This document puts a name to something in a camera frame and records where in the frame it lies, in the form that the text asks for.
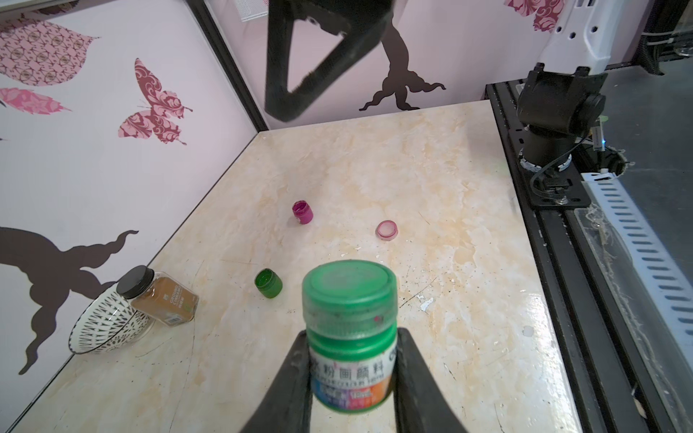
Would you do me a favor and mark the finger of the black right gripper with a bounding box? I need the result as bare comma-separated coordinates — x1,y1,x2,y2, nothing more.
263,0,395,124

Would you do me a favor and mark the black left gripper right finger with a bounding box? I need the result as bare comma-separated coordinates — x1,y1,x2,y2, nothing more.
393,328,467,433

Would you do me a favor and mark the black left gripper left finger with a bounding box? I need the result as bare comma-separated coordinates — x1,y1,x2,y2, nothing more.
241,331,313,433

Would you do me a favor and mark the green paint jar with label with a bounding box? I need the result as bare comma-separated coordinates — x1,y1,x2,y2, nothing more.
301,260,398,413

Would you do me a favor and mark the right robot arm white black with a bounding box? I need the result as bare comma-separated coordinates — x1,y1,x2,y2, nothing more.
265,1,624,149

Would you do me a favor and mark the open green paint jar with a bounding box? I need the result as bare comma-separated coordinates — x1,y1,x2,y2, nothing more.
254,268,283,299

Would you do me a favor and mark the spice jar with black cap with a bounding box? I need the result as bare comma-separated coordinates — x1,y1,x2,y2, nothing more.
115,265,200,327

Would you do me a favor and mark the pink paint jar lid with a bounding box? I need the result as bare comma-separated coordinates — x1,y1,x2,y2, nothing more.
375,220,399,241

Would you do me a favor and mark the magenta paint jar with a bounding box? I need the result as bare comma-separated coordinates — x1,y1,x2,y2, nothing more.
292,200,314,225

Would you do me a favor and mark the black white patterned bowl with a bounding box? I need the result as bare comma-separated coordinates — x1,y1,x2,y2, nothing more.
68,285,154,355

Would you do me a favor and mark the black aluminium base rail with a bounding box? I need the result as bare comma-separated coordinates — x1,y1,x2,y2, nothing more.
484,81,675,432

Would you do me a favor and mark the white slotted cable duct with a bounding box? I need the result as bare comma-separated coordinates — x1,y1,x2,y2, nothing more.
582,172,692,367

